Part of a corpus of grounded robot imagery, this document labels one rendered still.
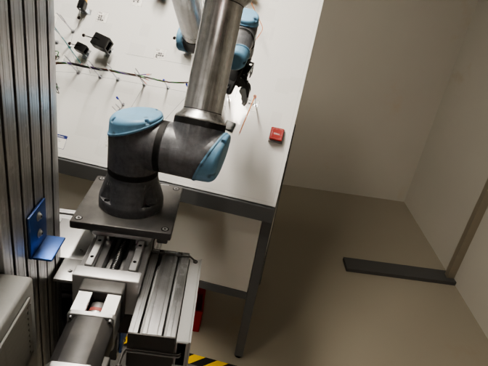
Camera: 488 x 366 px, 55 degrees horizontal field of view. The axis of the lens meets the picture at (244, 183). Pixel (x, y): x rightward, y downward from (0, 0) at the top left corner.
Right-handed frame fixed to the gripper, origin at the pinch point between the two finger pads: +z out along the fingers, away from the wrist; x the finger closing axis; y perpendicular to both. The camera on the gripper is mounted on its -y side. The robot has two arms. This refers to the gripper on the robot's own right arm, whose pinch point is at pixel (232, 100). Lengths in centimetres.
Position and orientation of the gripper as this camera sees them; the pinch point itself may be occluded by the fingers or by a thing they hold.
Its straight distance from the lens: 169.8
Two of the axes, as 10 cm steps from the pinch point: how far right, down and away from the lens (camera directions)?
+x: -9.2, -3.8, 1.2
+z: -1.2, 5.5, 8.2
